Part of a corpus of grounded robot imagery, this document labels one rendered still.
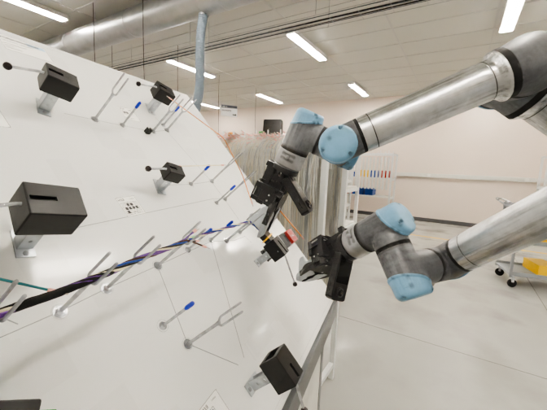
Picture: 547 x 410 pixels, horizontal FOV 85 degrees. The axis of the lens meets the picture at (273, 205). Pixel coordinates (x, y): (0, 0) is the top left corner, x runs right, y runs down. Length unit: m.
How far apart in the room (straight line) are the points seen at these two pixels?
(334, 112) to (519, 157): 4.69
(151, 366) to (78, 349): 0.11
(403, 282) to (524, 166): 8.36
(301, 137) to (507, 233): 0.46
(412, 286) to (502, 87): 0.40
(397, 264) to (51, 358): 0.57
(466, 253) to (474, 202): 8.19
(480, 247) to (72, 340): 0.69
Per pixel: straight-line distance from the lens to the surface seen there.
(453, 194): 8.88
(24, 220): 0.47
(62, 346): 0.51
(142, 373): 0.55
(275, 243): 0.84
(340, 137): 0.61
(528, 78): 0.72
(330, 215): 1.89
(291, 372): 0.62
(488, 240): 0.69
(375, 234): 0.67
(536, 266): 4.78
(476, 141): 8.89
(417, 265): 0.66
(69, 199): 0.49
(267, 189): 0.80
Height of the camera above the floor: 1.36
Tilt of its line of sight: 8 degrees down
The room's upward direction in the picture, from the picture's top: 2 degrees clockwise
